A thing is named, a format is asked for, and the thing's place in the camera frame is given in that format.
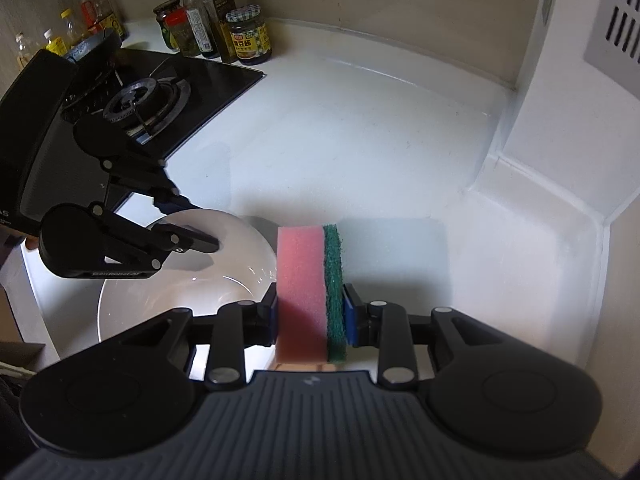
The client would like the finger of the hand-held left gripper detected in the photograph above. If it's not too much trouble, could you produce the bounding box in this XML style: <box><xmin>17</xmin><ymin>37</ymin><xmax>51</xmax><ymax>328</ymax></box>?
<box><xmin>102</xmin><ymin>157</ymin><xmax>203</xmax><ymax>213</ymax></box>
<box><xmin>91</xmin><ymin>204</ymin><xmax>221</xmax><ymax>274</ymax></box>

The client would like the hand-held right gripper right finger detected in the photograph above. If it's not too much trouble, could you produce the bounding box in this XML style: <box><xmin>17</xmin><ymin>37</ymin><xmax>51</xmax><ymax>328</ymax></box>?
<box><xmin>342</xmin><ymin>284</ymin><xmax>506</xmax><ymax>391</ymax></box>

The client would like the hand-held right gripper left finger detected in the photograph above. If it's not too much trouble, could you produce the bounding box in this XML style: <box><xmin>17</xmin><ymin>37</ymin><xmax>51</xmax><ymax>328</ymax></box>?
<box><xmin>120</xmin><ymin>284</ymin><xmax>279</xmax><ymax>392</ymax></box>

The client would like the pink and green sponge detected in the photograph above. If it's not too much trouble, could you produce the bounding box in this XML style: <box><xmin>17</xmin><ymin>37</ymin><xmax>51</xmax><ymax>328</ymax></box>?
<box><xmin>276</xmin><ymin>224</ymin><xmax>347</xmax><ymax>365</ymax></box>

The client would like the white patterned bowl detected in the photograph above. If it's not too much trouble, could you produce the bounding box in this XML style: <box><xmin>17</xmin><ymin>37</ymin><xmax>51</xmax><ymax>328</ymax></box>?
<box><xmin>97</xmin><ymin>208</ymin><xmax>279</xmax><ymax>381</ymax></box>

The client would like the gas burner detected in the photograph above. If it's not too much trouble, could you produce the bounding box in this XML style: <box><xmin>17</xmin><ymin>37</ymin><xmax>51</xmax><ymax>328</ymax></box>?
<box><xmin>102</xmin><ymin>77</ymin><xmax>192</xmax><ymax>141</ymax></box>

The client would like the black pan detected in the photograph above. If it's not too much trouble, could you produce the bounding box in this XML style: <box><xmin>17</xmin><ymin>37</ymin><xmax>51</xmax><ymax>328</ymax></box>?
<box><xmin>65</xmin><ymin>27</ymin><xmax>123</xmax><ymax>111</ymax></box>

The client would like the black glass gas hob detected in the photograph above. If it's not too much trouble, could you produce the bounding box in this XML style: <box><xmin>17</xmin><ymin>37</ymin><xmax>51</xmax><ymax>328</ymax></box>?
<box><xmin>60</xmin><ymin>50</ymin><xmax>266</xmax><ymax>216</ymax></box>

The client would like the dark bottle with yellow label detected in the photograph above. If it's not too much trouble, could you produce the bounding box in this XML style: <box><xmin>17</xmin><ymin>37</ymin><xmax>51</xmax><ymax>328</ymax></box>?
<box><xmin>97</xmin><ymin>10</ymin><xmax>126</xmax><ymax>41</ymax></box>

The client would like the red lid jar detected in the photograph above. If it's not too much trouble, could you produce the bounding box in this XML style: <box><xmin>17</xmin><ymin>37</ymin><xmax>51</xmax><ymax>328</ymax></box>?
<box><xmin>162</xmin><ymin>10</ymin><xmax>195</xmax><ymax>57</ymax></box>

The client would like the clear bottle with yellow cap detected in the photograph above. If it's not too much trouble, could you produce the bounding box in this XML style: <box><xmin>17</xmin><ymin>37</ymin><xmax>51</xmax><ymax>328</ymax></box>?
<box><xmin>177</xmin><ymin>0</ymin><xmax>221</xmax><ymax>58</ymax></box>

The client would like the dark lid green jar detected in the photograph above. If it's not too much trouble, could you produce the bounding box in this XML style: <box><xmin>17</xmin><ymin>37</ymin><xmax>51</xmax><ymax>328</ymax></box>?
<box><xmin>153</xmin><ymin>0</ymin><xmax>183</xmax><ymax>51</ymax></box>

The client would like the yellow label jar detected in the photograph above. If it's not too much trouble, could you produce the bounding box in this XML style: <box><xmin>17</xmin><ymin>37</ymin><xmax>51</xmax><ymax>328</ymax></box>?
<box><xmin>225</xmin><ymin>4</ymin><xmax>273</xmax><ymax>66</ymax></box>

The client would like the dark oil bottle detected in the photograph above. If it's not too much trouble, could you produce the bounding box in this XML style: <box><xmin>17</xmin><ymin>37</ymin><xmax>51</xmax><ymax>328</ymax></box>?
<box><xmin>199</xmin><ymin>0</ymin><xmax>238</xmax><ymax>63</ymax></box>

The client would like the grey vent grille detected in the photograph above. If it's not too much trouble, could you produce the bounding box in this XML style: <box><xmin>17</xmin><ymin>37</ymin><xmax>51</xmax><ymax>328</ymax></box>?
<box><xmin>582</xmin><ymin>0</ymin><xmax>640</xmax><ymax>66</ymax></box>

